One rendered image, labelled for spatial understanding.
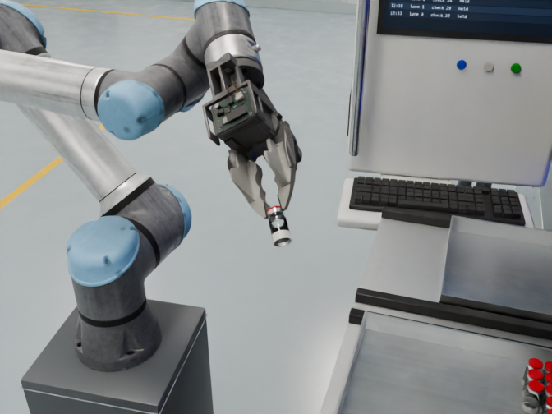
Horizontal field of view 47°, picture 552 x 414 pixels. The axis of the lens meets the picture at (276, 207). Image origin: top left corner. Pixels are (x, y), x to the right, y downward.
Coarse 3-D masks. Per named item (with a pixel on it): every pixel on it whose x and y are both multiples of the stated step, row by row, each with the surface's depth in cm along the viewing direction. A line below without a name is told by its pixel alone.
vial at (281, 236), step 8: (280, 208) 76; (272, 216) 75; (280, 216) 75; (272, 224) 74; (280, 224) 74; (272, 232) 74; (280, 232) 74; (288, 232) 74; (280, 240) 73; (288, 240) 74
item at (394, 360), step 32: (384, 320) 102; (352, 352) 95; (384, 352) 99; (416, 352) 99; (448, 352) 99; (480, 352) 99; (512, 352) 97; (544, 352) 96; (352, 384) 94; (384, 384) 94; (416, 384) 94; (448, 384) 94; (480, 384) 94; (512, 384) 94
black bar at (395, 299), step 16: (368, 304) 109; (384, 304) 108; (400, 304) 107; (416, 304) 106; (432, 304) 106; (464, 320) 105; (480, 320) 104; (496, 320) 103; (512, 320) 103; (528, 320) 103; (544, 336) 102
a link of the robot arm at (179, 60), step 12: (180, 48) 92; (168, 60) 90; (180, 60) 91; (192, 60) 91; (180, 72) 89; (192, 72) 91; (204, 72) 92; (192, 84) 91; (204, 84) 94; (192, 96) 92
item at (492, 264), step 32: (480, 224) 126; (512, 224) 125; (448, 256) 121; (480, 256) 121; (512, 256) 121; (544, 256) 121; (448, 288) 113; (480, 288) 113; (512, 288) 113; (544, 288) 113; (544, 320) 103
